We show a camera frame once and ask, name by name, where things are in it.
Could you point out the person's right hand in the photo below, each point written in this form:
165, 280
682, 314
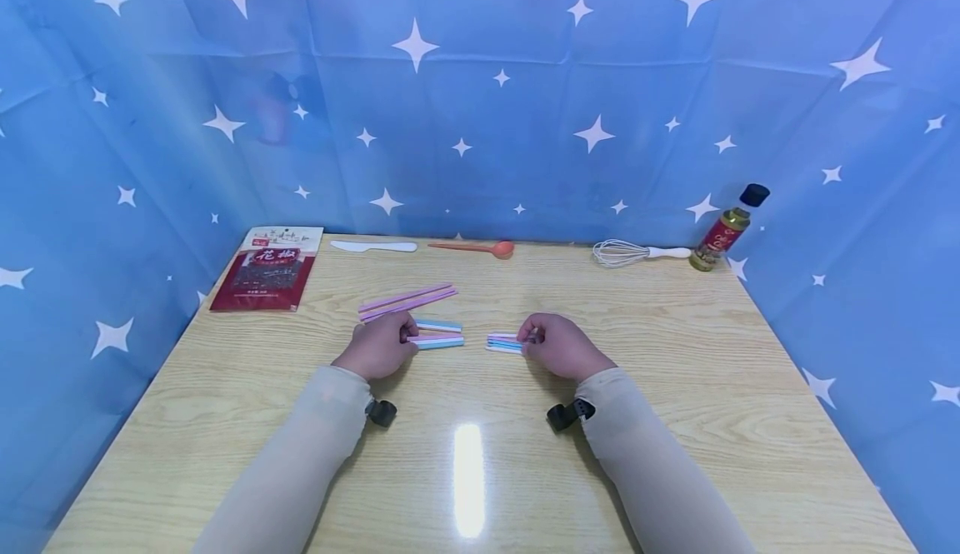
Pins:
564, 349

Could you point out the oil bottle with black cap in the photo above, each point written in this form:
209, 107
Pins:
726, 231

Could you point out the person's left forearm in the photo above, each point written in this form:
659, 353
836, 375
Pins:
300, 462

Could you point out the bundle of pastel sealing sticks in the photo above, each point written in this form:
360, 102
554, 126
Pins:
504, 342

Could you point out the person's left fingers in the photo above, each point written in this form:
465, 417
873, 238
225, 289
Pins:
405, 331

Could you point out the black wrist band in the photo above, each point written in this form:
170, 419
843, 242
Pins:
568, 414
382, 412

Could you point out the pink and blue sealing stick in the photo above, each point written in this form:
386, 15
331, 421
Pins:
439, 341

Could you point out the red spice packet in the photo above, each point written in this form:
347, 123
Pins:
266, 275

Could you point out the person's right forearm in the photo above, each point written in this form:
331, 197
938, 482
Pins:
652, 462

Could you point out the person's right fingers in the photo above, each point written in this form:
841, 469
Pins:
529, 336

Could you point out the orange plastic spoon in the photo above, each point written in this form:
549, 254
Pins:
480, 247

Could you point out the white plastic knife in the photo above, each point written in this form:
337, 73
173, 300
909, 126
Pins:
373, 247

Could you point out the person's left hand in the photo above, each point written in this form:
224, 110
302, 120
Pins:
375, 347

